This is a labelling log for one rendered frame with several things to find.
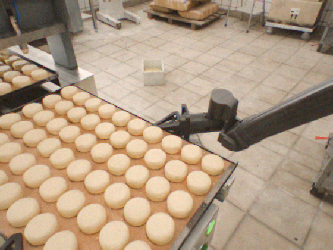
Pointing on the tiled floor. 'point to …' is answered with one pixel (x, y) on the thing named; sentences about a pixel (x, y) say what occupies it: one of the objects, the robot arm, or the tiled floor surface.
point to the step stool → (248, 12)
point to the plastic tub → (153, 72)
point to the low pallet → (184, 18)
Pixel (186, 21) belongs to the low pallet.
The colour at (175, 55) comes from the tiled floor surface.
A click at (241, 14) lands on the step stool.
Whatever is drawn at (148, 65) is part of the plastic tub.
